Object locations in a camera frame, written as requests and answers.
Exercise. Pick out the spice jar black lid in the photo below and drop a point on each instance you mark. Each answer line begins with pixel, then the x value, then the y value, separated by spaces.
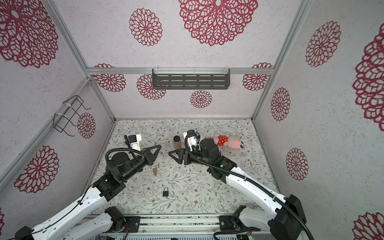
pixel 177 142

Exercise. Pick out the black padlock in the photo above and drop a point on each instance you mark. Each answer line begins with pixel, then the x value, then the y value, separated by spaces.
pixel 165 192

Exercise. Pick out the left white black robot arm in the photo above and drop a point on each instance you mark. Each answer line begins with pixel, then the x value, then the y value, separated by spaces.
pixel 121 165

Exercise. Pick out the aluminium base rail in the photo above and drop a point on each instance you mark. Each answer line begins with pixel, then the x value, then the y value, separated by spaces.
pixel 182 227

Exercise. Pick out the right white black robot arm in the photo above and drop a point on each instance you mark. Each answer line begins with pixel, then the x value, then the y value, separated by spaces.
pixel 282 216

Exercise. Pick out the pink plush toy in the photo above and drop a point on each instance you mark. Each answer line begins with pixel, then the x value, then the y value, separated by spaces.
pixel 231 142

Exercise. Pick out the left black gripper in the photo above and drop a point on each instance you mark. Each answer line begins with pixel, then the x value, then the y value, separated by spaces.
pixel 148 156

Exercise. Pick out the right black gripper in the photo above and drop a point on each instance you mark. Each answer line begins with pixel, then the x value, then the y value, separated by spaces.
pixel 183 153

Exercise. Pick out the black wire wall rack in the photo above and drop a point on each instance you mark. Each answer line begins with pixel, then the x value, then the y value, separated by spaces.
pixel 63 118

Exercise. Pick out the dark grey wall shelf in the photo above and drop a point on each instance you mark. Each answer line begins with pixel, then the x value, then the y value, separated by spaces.
pixel 191 80

